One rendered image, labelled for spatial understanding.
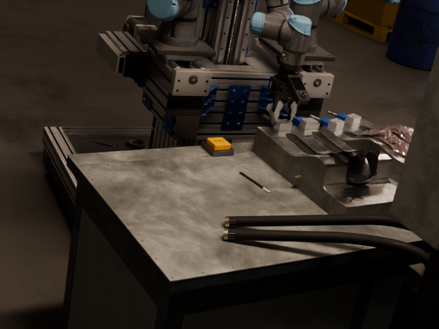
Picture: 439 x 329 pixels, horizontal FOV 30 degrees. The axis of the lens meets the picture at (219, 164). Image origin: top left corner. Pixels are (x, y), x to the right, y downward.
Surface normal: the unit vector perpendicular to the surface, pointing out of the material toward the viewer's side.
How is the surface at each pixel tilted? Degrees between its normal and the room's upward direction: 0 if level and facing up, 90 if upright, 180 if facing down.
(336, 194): 0
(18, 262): 0
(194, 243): 0
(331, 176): 84
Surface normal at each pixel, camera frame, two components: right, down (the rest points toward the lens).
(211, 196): 0.18, -0.89
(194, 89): 0.39, 0.44
